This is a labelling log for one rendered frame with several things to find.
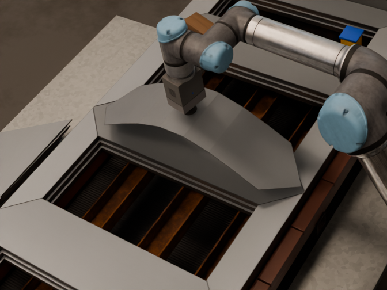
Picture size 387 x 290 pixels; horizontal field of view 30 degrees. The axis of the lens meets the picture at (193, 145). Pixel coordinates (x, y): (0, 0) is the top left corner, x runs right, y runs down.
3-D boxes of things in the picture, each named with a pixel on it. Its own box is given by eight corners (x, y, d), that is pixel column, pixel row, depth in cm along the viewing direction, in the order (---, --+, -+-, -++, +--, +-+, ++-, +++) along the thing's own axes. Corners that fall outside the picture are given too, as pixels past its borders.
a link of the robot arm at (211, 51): (241, 29, 172) (204, 16, 177) (214, 57, 167) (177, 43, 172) (243, 54, 178) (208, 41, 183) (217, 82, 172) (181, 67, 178)
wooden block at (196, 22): (185, 31, 245) (182, 20, 241) (198, 22, 247) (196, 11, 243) (207, 47, 238) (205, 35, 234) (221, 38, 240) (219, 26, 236)
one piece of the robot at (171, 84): (175, 43, 189) (185, 87, 202) (151, 62, 186) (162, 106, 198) (202, 58, 184) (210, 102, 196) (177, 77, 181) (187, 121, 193)
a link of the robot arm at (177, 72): (156, 58, 183) (179, 41, 187) (160, 72, 187) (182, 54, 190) (177, 71, 179) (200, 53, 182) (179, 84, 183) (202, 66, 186)
